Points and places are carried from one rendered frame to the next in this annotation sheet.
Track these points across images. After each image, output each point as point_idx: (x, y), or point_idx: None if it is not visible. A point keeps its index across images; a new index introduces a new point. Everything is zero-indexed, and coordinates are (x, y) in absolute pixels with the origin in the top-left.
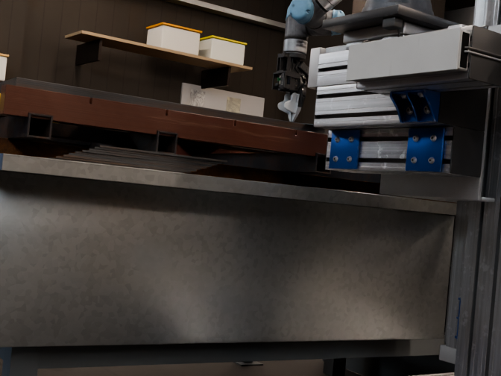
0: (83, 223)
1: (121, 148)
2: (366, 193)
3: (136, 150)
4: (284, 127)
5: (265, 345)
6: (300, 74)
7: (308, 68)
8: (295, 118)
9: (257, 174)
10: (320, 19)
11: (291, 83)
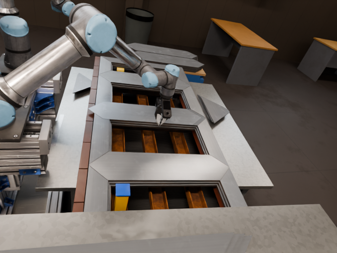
0: None
1: (76, 77)
2: (53, 126)
3: (76, 79)
4: (89, 100)
5: None
6: (158, 103)
7: (162, 103)
8: (157, 124)
9: None
10: (137, 73)
11: (157, 105)
